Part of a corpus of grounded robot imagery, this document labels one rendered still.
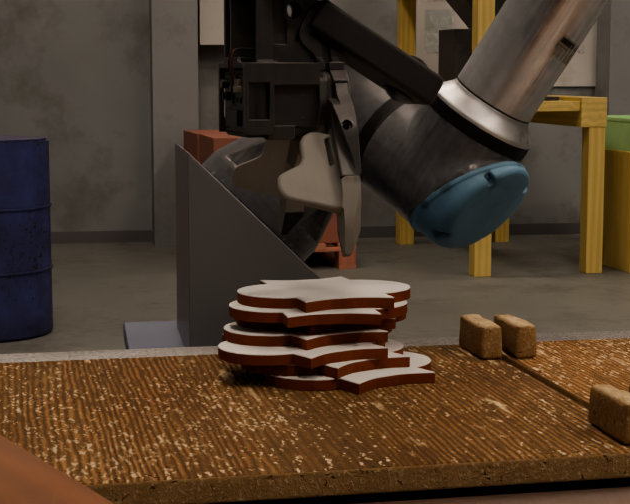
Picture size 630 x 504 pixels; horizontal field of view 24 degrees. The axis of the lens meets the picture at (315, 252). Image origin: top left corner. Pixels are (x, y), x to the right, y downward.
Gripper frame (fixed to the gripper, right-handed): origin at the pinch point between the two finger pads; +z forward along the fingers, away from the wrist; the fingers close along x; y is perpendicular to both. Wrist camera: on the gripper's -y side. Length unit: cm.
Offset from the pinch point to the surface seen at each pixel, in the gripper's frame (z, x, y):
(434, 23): -46, -836, -367
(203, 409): 9.1, 11.5, 12.3
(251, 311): 4.1, 3.3, 6.6
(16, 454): -1, 59, 30
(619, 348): 9.1, 1.5, -24.9
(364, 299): 3.4, 4.8, -1.6
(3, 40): -33, -885, -79
